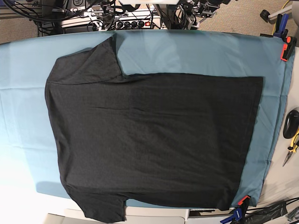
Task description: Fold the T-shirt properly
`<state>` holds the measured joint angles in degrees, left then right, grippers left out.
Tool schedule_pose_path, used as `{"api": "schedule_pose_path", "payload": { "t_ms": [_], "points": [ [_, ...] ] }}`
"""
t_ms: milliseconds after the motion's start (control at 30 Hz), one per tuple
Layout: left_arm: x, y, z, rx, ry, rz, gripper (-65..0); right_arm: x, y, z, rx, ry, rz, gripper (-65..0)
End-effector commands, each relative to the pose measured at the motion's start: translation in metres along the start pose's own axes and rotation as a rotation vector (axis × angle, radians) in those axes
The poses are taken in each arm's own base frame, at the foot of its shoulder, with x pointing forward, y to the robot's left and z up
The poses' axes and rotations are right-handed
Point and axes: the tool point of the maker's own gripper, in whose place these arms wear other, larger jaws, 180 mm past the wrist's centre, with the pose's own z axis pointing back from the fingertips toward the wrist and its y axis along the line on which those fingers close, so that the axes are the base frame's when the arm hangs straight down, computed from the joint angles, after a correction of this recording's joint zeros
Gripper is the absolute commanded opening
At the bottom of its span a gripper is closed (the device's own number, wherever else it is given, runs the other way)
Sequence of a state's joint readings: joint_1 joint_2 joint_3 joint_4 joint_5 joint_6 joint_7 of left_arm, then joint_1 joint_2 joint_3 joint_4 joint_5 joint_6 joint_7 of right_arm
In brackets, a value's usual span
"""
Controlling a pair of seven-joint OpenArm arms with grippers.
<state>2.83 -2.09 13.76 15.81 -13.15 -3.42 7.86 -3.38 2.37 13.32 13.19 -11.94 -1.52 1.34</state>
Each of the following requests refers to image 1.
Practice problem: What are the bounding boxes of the dark grey T-shirt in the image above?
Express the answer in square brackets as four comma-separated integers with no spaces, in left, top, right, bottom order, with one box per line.
[45,39,263,223]

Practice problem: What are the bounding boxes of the black power strip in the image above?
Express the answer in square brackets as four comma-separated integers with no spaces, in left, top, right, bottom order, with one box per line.
[116,21,152,30]

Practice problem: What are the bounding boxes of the teal table cloth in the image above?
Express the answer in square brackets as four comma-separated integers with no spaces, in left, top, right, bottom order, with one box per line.
[0,30,294,205]

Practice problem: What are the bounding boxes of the blue orange clamp bottom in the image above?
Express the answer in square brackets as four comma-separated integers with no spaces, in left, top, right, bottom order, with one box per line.
[220,195,251,224]

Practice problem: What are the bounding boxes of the black computer mouse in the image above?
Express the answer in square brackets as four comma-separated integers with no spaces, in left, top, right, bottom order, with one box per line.
[283,110,299,139]

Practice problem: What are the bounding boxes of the black caster wheel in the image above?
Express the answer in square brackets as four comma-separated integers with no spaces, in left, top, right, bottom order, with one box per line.
[260,9,270,22]

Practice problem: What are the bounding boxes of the orange black clamp top right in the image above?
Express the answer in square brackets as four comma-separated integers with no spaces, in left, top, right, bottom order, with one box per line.
[280,36,298,62]

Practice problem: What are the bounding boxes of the blue clamp top right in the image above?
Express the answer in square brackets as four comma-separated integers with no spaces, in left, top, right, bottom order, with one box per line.
[273,14,289,38]

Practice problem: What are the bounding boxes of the yellow handled pliers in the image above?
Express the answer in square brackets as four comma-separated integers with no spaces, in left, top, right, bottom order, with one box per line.
[283,131,299,167]

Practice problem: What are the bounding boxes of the black strap bottom right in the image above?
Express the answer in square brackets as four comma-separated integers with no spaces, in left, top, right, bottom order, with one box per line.
[242,201,288,224]

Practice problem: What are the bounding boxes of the yellow cable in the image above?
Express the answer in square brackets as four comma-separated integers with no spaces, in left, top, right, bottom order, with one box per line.
[271,0,292,36]

